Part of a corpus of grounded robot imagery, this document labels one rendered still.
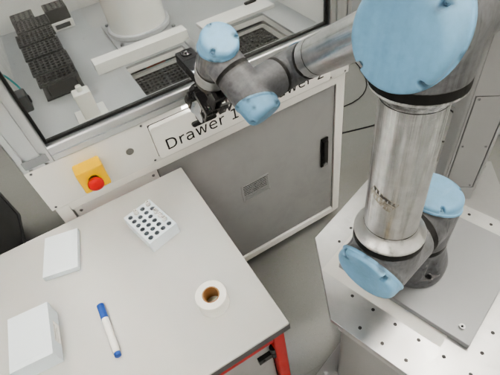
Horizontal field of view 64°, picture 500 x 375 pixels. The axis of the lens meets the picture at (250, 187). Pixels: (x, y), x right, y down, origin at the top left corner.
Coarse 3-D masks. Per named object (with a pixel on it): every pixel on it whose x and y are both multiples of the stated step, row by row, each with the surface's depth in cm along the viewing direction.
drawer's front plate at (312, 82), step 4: (328, 72) 128; (324, 76) 128; (328, 76) 129; (312, 80) 127; (316, 80) 128; (320, 80) 128; (324, 80) 130; (304, 84) 126; (308, 84) 127; (312, 84) 128; (316, 84) 129; (296, 88) 125; (300, 88) 126; (304, 88) 127; (308, 88) 128; (288, 92) 125; (292, 92) 125; (296, 92) 126; (300, 92) 127; (284, 96) 125; (288, 96) 125; (292, 96) 126; (280, 100) 125
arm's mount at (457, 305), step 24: (456, 240) 91; (480, 240) 91; (456, 264) 87; (480, 264) 87; (408, 288) 84; (432, 288) 84; (456, 288) 83; (480, 288) 83; (432, 312) 80; (456, 312) 80; (480, 312) 79; (456, 336) 76
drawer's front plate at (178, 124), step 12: (168, 120) 109; (180, 120) 110; (192, 120) 112; (216, 120) 116; (228, 120) 119; (240, 120) 121; (156, 132) 109; (168, 132) 111; (180, 132) 113; (204, 132) 117; (216, 132) 119; (156, 144) 111; (180, 144) 115
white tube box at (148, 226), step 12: (144, 204) 107; (132, 216) 104; (144, 216) 104; (156, 216) 103; (168, 216) 103; (132, 228) 103; (144, 228) 102; (156, 228) 101; (168, 228) 100; (144, 240) 100; (156, 240) 99; (168, 240) 102
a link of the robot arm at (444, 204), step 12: (432, 180) 75; (444, 180) 75; (432, 192) 72; (444, 192) 72; (456, 192) 72; (432, 204) 70; (444, 204) 70; (456, 204) 70; (432, 216) 70; (444, 216) 70; (456, 216) 71; (432, 228) 70; (444, 228) 71; (444, 240) 76; (432, 252) 78
